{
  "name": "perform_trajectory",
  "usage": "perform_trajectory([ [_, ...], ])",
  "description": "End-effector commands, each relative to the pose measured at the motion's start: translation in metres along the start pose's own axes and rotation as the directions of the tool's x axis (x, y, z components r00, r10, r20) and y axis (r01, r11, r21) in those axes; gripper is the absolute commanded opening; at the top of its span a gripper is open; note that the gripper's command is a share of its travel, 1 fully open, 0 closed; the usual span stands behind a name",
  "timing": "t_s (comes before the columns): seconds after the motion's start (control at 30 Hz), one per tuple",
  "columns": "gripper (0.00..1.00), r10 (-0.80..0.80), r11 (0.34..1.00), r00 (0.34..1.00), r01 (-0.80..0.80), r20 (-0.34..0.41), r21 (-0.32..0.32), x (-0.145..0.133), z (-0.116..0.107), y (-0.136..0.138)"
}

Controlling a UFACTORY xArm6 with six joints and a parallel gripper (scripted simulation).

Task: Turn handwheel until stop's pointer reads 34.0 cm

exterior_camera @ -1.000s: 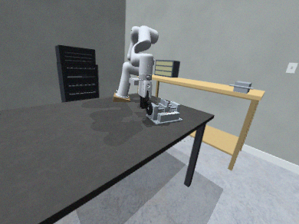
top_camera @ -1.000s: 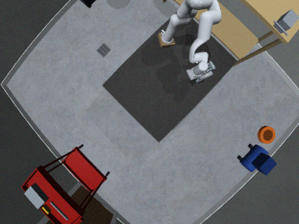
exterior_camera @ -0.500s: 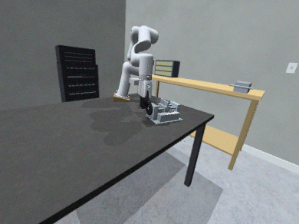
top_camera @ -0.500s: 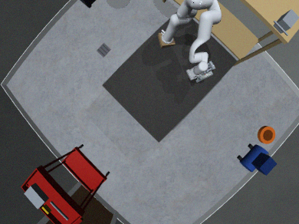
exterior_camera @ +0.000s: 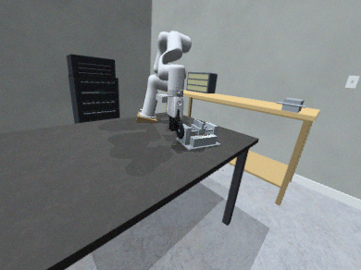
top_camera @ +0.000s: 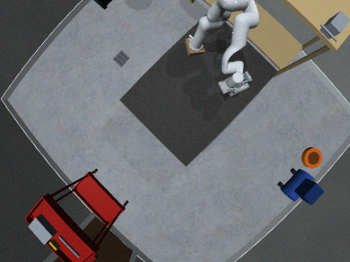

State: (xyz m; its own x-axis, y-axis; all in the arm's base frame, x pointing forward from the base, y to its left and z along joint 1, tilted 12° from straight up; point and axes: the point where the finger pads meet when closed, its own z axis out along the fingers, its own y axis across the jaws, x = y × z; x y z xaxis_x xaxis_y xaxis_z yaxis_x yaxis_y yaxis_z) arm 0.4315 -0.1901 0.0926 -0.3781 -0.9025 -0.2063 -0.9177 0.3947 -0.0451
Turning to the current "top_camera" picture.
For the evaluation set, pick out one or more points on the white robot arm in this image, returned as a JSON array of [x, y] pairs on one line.
[[215, 18]]

